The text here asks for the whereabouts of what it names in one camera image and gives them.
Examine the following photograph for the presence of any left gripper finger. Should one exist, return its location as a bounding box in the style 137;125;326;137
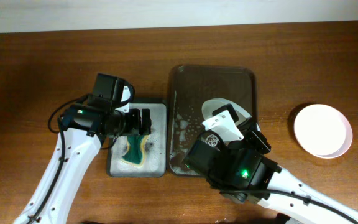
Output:
132;109;141;135
140;109;152;135

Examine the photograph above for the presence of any green yellow sponge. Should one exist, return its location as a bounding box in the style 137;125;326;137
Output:
121;135;149;167

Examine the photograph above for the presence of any pale green plate top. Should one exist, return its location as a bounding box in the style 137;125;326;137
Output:
201;98;252;127

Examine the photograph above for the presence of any pink white plate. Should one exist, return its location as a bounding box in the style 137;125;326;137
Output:
294;107;354;159

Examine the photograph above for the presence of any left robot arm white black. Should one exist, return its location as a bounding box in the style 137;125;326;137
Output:
15;103;167;223

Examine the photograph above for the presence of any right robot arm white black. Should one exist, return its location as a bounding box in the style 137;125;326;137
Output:
183;124;358;223

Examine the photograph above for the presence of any small black soapy tray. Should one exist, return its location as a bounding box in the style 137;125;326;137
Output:
106;98;168;177

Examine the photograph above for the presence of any large brown serving tray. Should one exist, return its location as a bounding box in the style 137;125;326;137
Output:
167;65;257;177

